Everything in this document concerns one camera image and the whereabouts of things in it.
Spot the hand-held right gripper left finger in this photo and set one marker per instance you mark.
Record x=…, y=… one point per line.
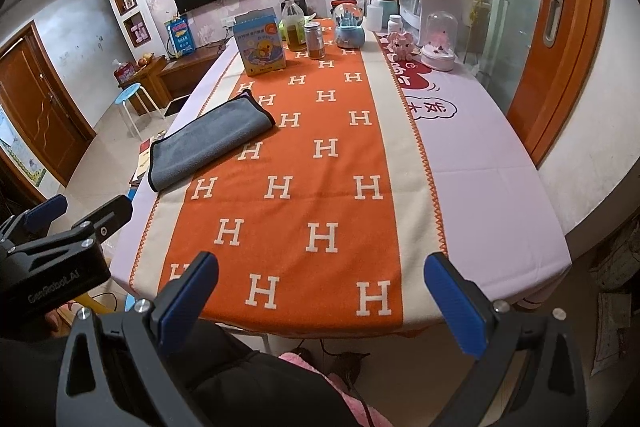
x=189, y=302

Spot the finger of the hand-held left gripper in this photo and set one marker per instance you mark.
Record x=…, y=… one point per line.
x=110, y=212
x=45, y=209

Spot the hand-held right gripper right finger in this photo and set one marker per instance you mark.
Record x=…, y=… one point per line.
x=457, y=307

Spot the grey towel with black edge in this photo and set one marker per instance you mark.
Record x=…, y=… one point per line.
x=210, y=137

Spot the brown wooden door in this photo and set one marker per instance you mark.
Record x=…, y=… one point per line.
x=37, y=107

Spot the person's dark trousers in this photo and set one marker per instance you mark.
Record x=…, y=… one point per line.
x=260, y=387

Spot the blue round stool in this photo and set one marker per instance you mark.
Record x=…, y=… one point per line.
x=129, y=96

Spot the pink fluffy slipper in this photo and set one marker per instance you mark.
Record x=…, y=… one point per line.
x=300, y=363

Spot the red gift box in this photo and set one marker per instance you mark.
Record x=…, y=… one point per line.
x=127, y=72

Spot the pink tablecloth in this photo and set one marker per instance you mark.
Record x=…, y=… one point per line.
x=490, y=167

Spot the orange patterned blanket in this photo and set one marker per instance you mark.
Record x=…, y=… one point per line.
x=300, y=207

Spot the wooden television cabinet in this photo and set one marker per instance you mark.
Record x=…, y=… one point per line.
x=175, y=74

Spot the cardboard box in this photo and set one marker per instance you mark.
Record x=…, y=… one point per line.
x=612, y=327

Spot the blue toy board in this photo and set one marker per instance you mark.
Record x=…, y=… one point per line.
x=180, y=36

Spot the blue cartoon box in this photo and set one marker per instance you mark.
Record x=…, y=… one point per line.
x=260, y=44

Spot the glass bottle with yellow liquid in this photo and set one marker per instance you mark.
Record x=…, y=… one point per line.
x=295, y=29

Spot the glass dome ornament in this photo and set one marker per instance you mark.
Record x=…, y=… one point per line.
x=439, y=42

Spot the metal tin can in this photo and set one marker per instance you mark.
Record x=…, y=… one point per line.
x=315, y=42

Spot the pink toy figure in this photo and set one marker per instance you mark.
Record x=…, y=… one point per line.
x=401, y=46

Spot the small white pill bottle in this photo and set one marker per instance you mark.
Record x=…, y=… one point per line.
x=395, y=26

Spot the blue snow globe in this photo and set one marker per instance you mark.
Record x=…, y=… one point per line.
x=349, y=29

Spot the orange wooden sliding door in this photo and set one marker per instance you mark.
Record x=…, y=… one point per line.
x=575, y=32

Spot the white jar with dark lid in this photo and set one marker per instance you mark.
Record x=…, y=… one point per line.
x=380, y=14

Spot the wall chart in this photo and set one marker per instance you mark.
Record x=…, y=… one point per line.
x=20, y=152

